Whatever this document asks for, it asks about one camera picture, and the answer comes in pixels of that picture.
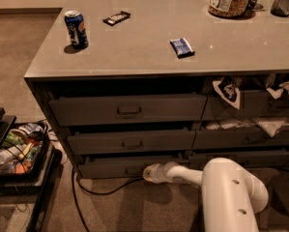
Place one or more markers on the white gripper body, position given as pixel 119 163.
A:
pixel 168 172

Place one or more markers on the grey drawer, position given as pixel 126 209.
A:
pixel 131 141
pixel 247 159
pixel 242 138
pixel 123 167
pixel 86 111
pixel 254 104

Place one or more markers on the black chocolate bar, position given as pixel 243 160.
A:
pixel 116 18

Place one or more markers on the black bin of trash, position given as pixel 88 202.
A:
pixel 23 150

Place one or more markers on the blue pepsi can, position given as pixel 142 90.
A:
pixel 74 21

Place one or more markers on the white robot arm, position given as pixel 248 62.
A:
pixel 231 195

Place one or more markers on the clear plastic bag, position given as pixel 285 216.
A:
pixel 270 125

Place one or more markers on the grey counter cabinet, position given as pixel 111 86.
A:
pixel 135 58

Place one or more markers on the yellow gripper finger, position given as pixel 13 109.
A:
pixel 151 173

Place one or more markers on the large jar of nuts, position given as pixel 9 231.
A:
pixel 227 8

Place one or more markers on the blue snack packet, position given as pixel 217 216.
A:
pixel 182 48

